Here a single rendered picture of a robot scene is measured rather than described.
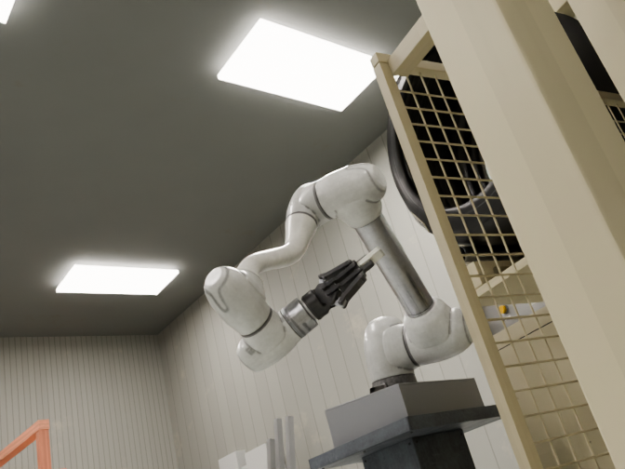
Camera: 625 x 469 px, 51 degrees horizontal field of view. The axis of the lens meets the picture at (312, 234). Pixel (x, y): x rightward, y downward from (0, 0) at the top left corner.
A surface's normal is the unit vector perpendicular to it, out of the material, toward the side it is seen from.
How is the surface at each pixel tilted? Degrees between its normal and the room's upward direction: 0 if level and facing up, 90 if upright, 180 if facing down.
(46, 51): 180
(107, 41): 180
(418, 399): 90
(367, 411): 90
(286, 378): 90
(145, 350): 90
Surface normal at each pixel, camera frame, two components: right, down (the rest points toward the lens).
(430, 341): -0.26, 0.46
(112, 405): 0.58, -0.48
